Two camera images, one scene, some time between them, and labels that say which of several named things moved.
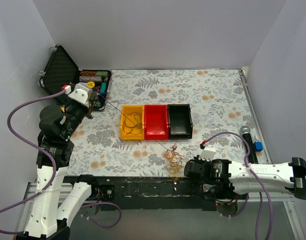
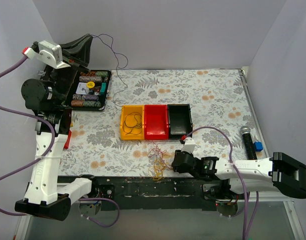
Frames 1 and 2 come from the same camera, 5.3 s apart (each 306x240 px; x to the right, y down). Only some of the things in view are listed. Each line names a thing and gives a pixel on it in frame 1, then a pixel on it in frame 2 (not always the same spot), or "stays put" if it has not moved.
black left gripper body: x=93 y=100 → x=74 y=61
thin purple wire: x=136 y=123 → x=115 y=51
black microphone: x=245 y=131 stays put
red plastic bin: x=155 y=122 stays put
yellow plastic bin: x=132 y=122 stays put
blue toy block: x=258 y=146 stays put
